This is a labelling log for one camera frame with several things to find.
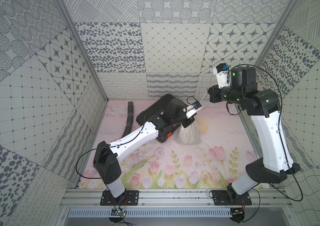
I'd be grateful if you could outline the beige cloth soil bag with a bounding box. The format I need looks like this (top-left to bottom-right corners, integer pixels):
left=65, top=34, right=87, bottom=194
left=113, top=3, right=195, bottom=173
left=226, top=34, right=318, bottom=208
left=175, top=121, right=202, bottom=145

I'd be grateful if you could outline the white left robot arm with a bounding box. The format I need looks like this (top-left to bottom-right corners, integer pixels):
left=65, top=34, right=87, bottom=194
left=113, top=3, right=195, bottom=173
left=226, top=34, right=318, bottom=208
left=93, top=94, right=202, bottom=202

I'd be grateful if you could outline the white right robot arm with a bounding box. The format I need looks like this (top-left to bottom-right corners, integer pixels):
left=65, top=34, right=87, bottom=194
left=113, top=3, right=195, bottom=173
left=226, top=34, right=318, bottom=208
left=208, top=63, right=300, bottom=200

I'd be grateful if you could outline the black plastic tool case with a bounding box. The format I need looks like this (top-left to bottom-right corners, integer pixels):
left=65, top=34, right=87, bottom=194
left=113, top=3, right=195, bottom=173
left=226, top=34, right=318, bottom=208
left=136, top=94, right=187, bottom=143

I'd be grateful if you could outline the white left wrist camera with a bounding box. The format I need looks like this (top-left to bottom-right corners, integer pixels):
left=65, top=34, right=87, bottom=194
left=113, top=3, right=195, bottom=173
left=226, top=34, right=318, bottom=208
left=186, top=103, right=203, bottom=119

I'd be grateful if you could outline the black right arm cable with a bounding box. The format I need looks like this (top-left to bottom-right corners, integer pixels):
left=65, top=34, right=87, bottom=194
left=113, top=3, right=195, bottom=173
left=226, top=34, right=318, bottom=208
left=224, top=63, right=304, bottom=202

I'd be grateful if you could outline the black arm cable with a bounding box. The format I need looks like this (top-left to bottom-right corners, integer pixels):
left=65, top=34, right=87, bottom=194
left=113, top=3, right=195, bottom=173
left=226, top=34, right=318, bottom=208
left=224, top=63, right=304, bottom=202
left=76, top=124, right=146, bottom=180

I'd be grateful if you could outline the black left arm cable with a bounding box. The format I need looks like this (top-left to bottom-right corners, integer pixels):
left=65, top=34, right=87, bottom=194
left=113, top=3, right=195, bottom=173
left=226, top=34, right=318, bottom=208
left=76, top=124, right=146, bottom=180

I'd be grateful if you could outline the black corrugated hose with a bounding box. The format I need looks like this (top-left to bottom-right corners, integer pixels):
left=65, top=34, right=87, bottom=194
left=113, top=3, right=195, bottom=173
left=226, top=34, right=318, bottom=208
left=121, top=101, right=134, bottom=136

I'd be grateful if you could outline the aluminium mounting rail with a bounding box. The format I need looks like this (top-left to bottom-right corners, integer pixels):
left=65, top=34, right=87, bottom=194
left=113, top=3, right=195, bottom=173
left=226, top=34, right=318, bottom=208
left=59, top=189, right=293, bottom=219

